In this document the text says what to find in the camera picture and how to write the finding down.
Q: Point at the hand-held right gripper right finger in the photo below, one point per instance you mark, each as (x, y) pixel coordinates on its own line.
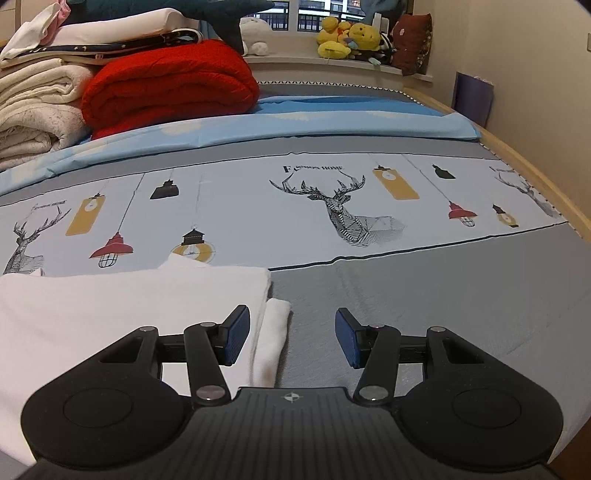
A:
(345, 337)

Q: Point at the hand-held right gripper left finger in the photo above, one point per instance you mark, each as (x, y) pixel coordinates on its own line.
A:
(238, 332)

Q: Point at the light blue quilt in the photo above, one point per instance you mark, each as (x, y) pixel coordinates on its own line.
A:
(323, 120)

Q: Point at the red folded blanket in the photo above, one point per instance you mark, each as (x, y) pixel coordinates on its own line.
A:
(171, 87)

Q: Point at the window sill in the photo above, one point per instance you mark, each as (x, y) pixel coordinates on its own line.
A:
(300, 64)

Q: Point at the black and white striped plush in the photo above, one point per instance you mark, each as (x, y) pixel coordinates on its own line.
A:
(383, 50)

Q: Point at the speckled off-white folded blanket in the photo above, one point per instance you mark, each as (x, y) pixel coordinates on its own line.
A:
(32, 129)

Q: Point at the white plush toy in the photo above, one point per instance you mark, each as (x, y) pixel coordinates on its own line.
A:
(256, 34)

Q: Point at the yellow plush toy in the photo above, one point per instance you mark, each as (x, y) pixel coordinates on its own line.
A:
(364, 34)
(332, 37)

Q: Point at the maroon cushion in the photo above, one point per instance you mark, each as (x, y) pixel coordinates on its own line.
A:
(413, 41)

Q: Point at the navy star-print blanket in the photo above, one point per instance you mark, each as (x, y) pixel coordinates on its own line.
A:
(115, 46)

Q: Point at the window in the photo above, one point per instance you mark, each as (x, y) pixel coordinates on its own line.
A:
(314, 14)

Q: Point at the white pillow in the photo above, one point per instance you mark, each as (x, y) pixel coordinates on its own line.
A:
(124, 25)

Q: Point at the pink and white cloth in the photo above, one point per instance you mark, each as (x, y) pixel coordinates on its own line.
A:
(32, 30)

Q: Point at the wooden bed frame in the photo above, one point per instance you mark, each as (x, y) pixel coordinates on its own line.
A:
(531, 161)

